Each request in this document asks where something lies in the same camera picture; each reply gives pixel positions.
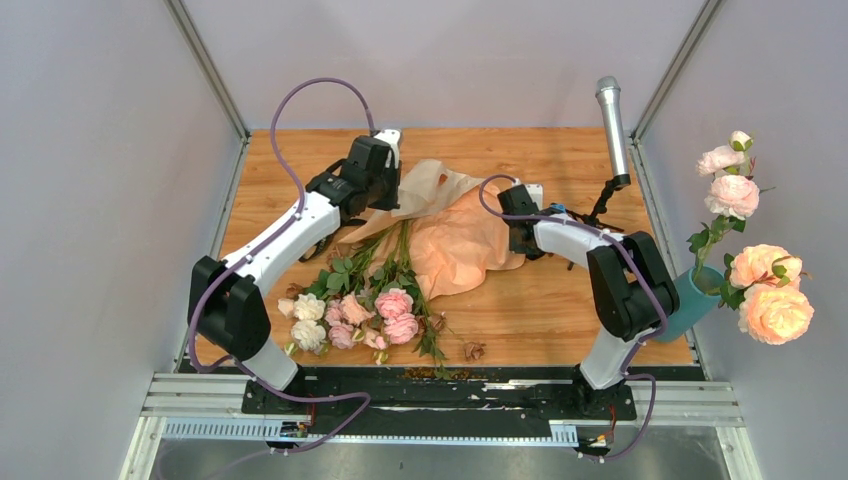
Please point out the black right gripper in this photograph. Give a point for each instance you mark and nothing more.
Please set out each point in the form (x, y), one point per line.
(517, 248)

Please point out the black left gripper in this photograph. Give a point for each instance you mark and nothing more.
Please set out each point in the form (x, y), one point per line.
(390, 202)

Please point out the brown kraft wrapping paper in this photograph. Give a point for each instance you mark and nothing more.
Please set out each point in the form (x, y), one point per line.
(453, 242)

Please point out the rose bouquet with green leaves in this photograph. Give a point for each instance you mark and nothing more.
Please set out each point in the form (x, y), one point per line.
(370, 297)

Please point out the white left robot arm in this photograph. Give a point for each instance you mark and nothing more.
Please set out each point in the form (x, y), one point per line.
(226, 300)

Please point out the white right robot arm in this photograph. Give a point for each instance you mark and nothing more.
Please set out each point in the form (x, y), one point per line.
(633, 293)

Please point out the teal ceramic vase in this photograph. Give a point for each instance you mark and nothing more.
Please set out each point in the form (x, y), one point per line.
(695, 301)

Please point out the peach roses in vase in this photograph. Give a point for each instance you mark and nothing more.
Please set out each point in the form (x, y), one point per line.
(761, 283)

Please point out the silver microphone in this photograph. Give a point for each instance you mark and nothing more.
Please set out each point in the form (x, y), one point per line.
(608, 97)

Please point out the dried brown rose head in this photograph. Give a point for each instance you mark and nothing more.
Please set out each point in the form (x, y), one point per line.
(473, 351)

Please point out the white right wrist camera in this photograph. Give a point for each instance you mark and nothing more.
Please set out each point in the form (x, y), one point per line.
(536, 193)

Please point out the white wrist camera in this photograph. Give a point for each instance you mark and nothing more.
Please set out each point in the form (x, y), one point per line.
(393, 137)
(536, 193)

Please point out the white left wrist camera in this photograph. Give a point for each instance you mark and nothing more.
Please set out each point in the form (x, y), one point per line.
(393, 137)

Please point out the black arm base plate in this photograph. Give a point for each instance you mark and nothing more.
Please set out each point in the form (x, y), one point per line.
(484, 401)

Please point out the white slotted cable duct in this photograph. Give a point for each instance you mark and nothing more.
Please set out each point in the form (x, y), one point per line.
(558, 435)

